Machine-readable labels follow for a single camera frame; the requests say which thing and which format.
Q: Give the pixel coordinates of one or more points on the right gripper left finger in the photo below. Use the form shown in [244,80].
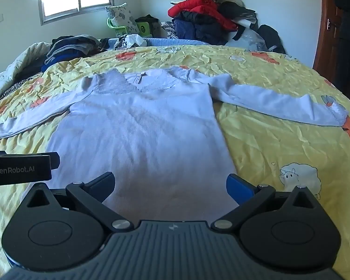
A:
[58,229]

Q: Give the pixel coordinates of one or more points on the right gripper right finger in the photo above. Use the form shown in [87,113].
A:
[287,232]

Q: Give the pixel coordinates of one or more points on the light lavender long-sleeve top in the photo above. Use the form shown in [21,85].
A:
[158,134]

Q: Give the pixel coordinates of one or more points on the folded dark clothes stack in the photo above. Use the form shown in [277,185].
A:
[67,48]

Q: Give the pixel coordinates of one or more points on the dark navy clothes pile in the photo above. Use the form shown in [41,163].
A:
[200,27]

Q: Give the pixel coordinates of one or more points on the yellow carrot-print bed cover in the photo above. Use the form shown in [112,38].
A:
[261,146]

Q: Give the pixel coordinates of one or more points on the white printed quilt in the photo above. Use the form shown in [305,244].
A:
[28,55]

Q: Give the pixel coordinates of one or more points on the brown wooden door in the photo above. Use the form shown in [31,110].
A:
[325,57]

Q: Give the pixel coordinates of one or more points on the white plastic bag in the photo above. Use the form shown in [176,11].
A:
[129,41]

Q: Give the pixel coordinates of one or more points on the black backpack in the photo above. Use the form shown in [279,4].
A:
[272,39]

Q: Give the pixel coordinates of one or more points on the floral white cushion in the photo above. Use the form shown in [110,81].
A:
[121,16]

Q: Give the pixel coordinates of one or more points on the grey plastic-wrapped bundle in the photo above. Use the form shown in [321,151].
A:
[248,40]

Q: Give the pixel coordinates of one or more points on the light blue knitted blanket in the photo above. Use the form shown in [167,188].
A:
[171,42]

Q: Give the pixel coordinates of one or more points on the green plastic chair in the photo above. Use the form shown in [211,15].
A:
[144,29]

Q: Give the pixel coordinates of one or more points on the red puffer jacket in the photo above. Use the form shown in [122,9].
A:
[207,7]

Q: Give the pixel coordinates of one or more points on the window with metal frame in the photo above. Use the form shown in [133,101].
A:
[54,10]

